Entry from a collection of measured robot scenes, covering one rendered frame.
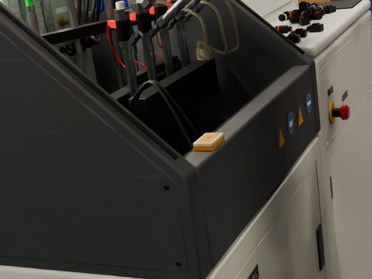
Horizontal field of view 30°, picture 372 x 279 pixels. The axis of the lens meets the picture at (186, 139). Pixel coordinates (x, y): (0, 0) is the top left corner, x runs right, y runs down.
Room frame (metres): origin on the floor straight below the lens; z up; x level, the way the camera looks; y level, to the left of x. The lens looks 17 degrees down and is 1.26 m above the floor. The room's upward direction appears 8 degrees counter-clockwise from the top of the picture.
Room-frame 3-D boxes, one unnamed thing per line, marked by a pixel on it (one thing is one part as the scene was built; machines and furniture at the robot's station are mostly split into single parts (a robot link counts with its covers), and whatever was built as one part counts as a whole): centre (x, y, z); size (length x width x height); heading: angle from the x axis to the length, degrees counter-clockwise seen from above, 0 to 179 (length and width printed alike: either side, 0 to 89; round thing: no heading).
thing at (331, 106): (1.57, -0.37, 0.80); 0.05 x 0.04 x 0.05; 154
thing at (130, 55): (1.28, 0.07, 1.03); 0.05 x 0.03 x 0.21; 64
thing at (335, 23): (1.85, -0.36, 0.97); 0.70 x 0.22 x 0.03; 154
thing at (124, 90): (1.39, 0.03, 0.91); 0.34 x 0.10 x 0.15; 154
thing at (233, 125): (1.18, -0.13, 0.87); 0.62 x 0.04 x 0.16; 154
